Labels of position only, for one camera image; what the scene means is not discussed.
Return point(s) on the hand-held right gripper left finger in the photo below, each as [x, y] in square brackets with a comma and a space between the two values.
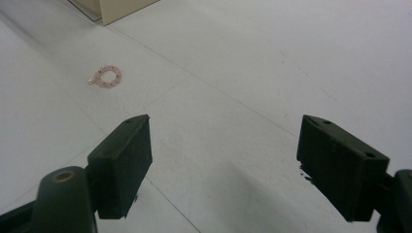
[121, 168]

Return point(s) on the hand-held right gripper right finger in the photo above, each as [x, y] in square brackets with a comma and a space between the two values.
[340, 168]

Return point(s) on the beige box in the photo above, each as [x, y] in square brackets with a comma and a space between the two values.
[113, 8]

